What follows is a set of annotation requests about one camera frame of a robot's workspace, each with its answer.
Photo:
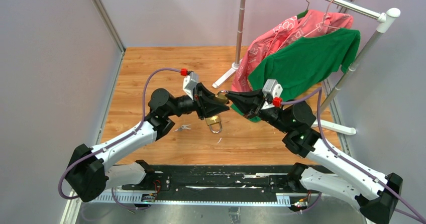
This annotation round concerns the small brass padlock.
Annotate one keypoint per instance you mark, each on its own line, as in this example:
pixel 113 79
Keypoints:
pixel 214 124

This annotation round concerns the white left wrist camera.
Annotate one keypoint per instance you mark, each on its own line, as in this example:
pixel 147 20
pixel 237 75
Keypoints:
pixel 189 84

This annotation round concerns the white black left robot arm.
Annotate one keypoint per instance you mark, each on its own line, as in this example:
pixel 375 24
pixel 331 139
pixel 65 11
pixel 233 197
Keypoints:
pixel 91 170

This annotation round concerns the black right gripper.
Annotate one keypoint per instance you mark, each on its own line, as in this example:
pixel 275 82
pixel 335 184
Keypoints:
pixel 250 99

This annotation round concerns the small loose key bunch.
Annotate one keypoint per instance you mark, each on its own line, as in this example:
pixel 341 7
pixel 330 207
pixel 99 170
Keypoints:
pixel 183 127

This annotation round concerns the pink printed shirt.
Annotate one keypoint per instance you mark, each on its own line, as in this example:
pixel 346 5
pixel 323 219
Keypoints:
pixel 309 24

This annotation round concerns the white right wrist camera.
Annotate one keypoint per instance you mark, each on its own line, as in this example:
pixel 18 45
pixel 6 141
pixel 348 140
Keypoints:
pixel 272 87

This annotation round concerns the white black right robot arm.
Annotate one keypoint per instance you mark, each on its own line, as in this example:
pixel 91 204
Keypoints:
pixel 372 193

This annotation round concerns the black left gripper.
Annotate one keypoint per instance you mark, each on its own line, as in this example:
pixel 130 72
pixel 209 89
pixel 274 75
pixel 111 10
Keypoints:
pixel 204 108

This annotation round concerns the large brass padlock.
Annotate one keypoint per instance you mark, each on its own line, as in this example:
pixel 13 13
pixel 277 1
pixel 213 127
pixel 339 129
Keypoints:
pixel 221 97

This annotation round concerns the green t-shirt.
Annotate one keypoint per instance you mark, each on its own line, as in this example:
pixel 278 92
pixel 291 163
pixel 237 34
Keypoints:
pixel 304 63

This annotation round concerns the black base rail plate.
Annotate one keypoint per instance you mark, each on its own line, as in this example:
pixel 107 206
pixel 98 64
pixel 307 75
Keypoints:
pixel 218 183

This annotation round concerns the metal clothes rack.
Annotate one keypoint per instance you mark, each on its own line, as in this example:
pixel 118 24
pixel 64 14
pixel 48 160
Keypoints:
pixel 384 19

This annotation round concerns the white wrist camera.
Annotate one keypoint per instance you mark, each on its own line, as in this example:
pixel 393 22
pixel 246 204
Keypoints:
pixel 189 84
pixel 272 87

